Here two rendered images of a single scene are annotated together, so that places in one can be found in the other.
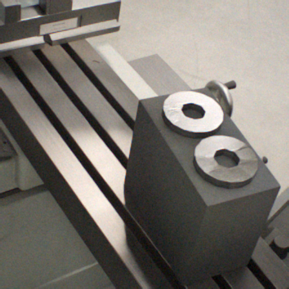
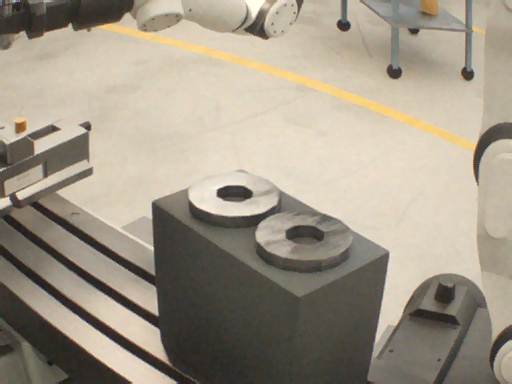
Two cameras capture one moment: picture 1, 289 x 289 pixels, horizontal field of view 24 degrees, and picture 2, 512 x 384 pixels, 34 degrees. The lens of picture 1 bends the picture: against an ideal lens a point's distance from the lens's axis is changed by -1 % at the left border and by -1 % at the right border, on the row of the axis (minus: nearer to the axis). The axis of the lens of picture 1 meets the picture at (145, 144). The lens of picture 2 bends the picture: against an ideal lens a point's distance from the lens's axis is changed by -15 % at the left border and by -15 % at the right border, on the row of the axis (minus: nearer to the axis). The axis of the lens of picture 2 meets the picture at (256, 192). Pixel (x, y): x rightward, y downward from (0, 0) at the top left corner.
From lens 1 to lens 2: 0.21 m
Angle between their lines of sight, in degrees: 17
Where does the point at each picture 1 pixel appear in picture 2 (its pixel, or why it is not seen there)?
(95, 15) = (62, 157)
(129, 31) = not seen: hidden behind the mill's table
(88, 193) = (118, 360)
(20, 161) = (24, 351)
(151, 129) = (180, 235)
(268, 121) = not seen: hidden behind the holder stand
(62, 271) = not seen: outside the picture
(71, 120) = (68, 284)
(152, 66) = (143, 231)
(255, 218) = (365, 311)
